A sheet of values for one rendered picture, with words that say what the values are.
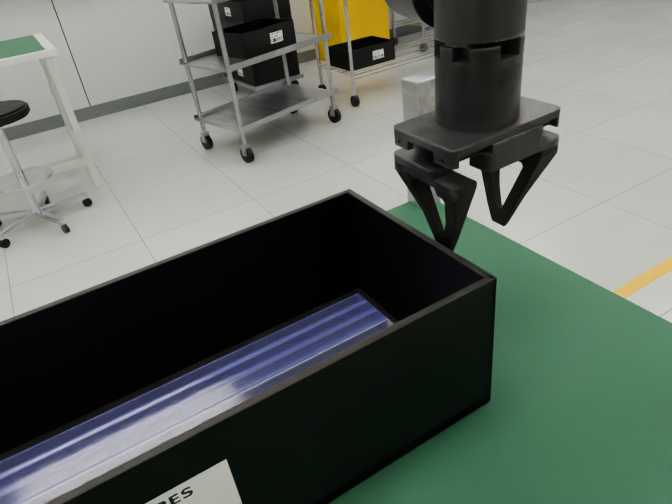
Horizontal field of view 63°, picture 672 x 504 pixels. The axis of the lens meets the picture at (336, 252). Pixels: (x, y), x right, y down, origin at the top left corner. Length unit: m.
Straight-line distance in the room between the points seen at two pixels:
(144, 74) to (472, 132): 4.79
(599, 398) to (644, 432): 0.04
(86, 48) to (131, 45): 0.35
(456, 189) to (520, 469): 0.18
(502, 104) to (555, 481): 0.24
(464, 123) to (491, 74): 0.04
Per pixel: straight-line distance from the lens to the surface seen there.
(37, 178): 3.20
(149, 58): 5.10
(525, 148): 0.40
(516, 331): 0.48
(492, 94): 0.37
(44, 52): 3.38
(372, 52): 4.26
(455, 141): 0.37
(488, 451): 0.40
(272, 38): 3.52
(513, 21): 0.37
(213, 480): 0.31
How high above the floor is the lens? 1.27
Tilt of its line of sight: 32 degrees down
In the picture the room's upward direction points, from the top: 8 degrees counter-clockwise
